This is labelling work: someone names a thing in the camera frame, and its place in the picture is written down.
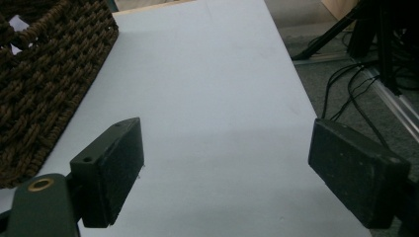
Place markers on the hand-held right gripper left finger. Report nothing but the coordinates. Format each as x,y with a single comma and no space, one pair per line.
108,171

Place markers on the black tripod stand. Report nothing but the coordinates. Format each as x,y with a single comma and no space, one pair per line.
359,29

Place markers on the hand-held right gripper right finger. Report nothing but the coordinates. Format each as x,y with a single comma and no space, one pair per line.
357,171

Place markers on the brown woven basket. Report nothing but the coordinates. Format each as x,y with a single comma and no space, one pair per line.
49,82

